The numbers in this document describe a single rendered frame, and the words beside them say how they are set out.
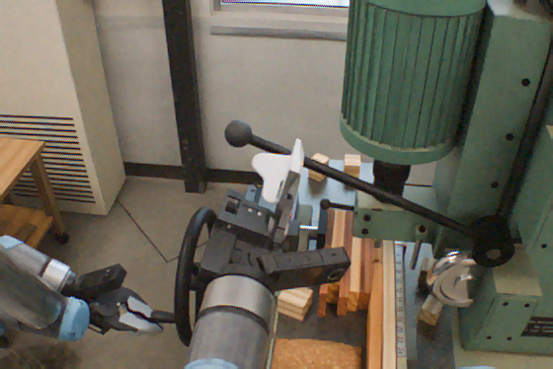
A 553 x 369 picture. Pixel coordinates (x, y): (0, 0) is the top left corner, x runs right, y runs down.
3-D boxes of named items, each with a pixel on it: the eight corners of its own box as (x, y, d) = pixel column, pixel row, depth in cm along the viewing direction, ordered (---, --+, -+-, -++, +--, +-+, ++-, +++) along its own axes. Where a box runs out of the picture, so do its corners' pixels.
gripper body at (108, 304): (119, 308, 106) (67, 282, 103) (130, 289, 101) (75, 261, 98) (106, 338, 100) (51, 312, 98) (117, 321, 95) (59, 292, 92)
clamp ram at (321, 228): (287, 231, 103) (288, 196, 97) (326, 235, 102) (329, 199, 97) (281, 264, 96) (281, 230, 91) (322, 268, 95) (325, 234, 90)
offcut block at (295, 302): (276, 311, 89) (277, 298, 86) (287, 294, 92) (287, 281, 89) (301, 321, 87) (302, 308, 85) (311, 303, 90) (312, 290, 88)
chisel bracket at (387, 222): (352, 216, 95) (356, 180, 89) (429, 223, 93) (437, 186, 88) (351, 246, 89) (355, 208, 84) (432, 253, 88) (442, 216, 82)
